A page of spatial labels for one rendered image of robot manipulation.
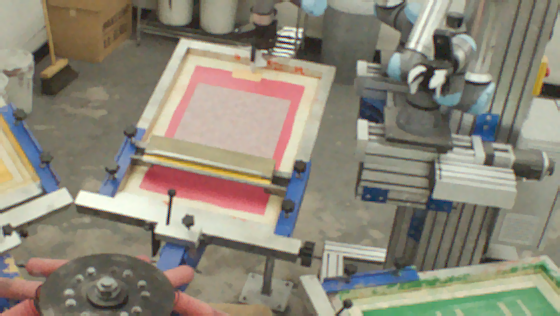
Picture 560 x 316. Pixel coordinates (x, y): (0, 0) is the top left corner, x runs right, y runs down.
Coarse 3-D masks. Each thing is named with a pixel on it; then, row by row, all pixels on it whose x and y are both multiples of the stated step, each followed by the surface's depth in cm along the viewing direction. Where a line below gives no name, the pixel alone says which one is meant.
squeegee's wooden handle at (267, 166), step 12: (156, 144) 249; (168, 144) 249; (180, 144) 249; (192, 144) 249; (192, 156) 246; (204, 156) 246; (216, 156) 246; (228, 156) 246; (240, 156) 246; (252, 156) 245; (252, 168) 243; (264, 168) 243
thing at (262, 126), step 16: (272, 80) 284; (256, 96) 278; (272, 96) 278; (288, 96) 278; (240, 112) 273; (256, 112) 273; (272, 112) 273; (288, 112) 273; (240, 128) 268; (256, 128) 268; (272, 128) 268; (288, 128) 268; (224, 144) 263; (240, 144) 263; (256, 144) 263; (272, 144) 263; (208, 192) 250; (224, 192) 250; (240, 192) 250; (256, 192) 250; (224, 208) 246; (240, 208) 246; (256, 208) 246
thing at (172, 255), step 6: (168, 246) 226; (174, 246) 226; (180, 246) 226; (186, 246) 227; (162, 252) 224; (168, 252) 224; (174, 252) 224; (180, 252) 224; (162, 258) 223; (168, 258) 223; (174, 258) 223; (180, 258) 223; (162, 264) 222; (168, 264) 222; (174, 264) 222; (180, 264) 224; (162, 270) 220
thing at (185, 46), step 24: (192, 48) 290; (216, 48) 290; (168, 72) 281; (288, 72) 286; (312, 72) 283; (144, 120) 266; (312, 120) 266; (312, 144) 259; (120, 192) 245; (216, 216) 239
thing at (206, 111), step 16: (192, 80) 284; (208, 80) 284; (224, 80) 284; (240, 80) 284; (192, 96) 278; (208, 96) 278; (224, 96) 278; (240, 96) 278; (176, 112) 273; (192, 112) 273; (208, 112) 273; (224, 112) 273; (176, 128) 268; (192, 128) 268; (208, 128) 268; (224, 128) 268; (208, 144) 263; (144, 176) 254; (160, 176) 254; (176, 176) 254; (192, 176) 254; (208, 176) 254; (160, 192) 250; (192, 192) 250
